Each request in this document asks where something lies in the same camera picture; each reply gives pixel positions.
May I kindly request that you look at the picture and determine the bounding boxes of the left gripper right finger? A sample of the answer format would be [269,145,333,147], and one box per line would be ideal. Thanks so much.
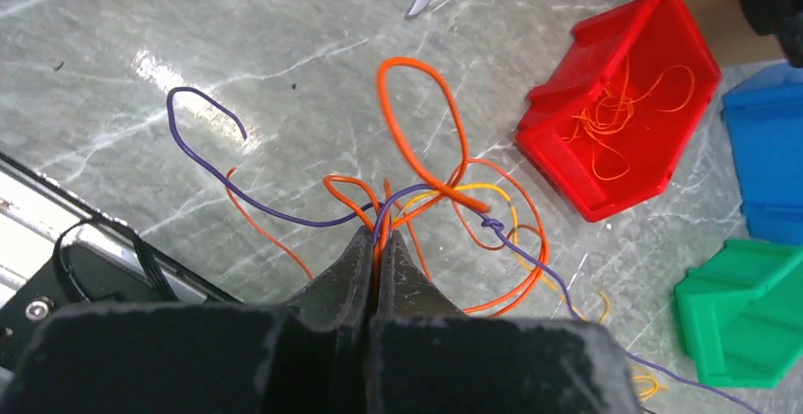
[376,231,465,317]

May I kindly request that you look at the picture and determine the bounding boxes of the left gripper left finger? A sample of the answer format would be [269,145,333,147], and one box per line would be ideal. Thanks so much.
[285,226,373,327]

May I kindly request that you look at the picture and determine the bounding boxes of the orange wire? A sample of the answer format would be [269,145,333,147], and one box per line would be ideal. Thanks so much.
[224,56,552,318]

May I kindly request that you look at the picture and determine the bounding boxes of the purple wire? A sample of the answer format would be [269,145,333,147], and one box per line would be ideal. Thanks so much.
[166,86,763,414]

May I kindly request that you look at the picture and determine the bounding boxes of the orange wires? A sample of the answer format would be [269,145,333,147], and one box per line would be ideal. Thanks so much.
[561,53,698,183]

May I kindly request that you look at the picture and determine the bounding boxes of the red plastic bin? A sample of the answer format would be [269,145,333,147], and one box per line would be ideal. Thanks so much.
[515,0,722,222]

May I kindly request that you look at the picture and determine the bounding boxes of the green plastic bin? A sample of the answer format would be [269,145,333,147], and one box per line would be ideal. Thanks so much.
[674,240,802,388]

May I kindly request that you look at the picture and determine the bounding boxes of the blue plastic bin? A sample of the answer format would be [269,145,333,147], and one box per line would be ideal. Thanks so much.
[722,63,802,245]

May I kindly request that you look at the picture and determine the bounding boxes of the yellow wires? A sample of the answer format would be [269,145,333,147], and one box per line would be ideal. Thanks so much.
[395,183,669,403]

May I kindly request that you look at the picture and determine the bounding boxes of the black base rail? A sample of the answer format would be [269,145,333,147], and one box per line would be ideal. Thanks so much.
[1,154,235,378]

